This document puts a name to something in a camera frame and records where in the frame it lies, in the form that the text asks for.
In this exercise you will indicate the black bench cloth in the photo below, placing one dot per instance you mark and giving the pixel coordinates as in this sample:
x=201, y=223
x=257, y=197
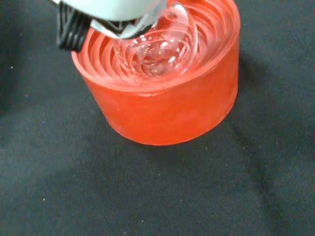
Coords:
x=98, y=184

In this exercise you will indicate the red ribbed flask stand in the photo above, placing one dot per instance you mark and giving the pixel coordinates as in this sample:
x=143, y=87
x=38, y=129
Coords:
x=160, y=118

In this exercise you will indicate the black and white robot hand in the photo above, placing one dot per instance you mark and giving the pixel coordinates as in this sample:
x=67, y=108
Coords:
x=108, y=9

